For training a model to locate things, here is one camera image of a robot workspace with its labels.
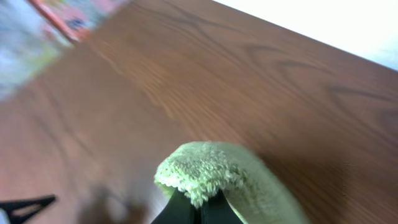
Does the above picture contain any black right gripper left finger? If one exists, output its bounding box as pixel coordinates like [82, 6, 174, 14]
[151, 190, 197, 224]

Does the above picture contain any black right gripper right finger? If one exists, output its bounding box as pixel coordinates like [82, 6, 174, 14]
[200, 190, 243, 224]

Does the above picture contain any light green microfiber cloth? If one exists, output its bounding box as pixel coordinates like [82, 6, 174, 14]
[154, 141, 310, 224]

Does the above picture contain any colourful floor mat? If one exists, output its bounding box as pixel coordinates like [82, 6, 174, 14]
[1, 0, 128, 99]

